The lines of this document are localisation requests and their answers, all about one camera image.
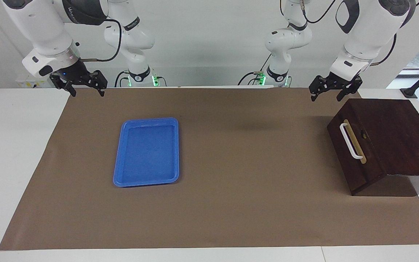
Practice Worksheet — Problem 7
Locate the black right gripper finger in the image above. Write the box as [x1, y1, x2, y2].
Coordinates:
[49, 72, 77, 98]
[85, 70, 108, 98]

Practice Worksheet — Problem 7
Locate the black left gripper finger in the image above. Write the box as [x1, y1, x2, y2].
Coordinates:
[336, 76, 363, 102]
[308, 75, 329, 102]

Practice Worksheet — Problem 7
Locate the wooden drawer with white handle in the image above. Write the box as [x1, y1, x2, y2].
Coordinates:
[328, 104, 386, 190]

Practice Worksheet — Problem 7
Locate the dark wooden drawer cabinet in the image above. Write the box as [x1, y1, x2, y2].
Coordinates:
[327, 98, 419, 196]

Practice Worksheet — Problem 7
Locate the white box with yellow label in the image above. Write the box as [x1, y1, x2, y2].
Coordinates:
[16, 76, 55, 89]

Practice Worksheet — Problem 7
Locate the blue plastic tray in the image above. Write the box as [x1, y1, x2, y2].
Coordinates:
[113, 117, 179, 187]

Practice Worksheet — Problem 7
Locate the brown table mat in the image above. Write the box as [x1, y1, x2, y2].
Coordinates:
[0, 87, 419, 251]

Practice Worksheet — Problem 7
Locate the black base cable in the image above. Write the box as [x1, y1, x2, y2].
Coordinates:
[238, 55, 268, 86]
[114, 70, 130, 88]

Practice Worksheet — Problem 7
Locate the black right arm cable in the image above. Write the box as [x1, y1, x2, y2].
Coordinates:
[80, 18, 123, 62]

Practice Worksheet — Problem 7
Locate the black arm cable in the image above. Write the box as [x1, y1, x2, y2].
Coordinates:
[280, 0, 419, 67]
[80, 18, 123, 62]

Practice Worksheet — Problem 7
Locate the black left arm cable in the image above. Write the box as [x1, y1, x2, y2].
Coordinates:
[280, 0, 419, 67]

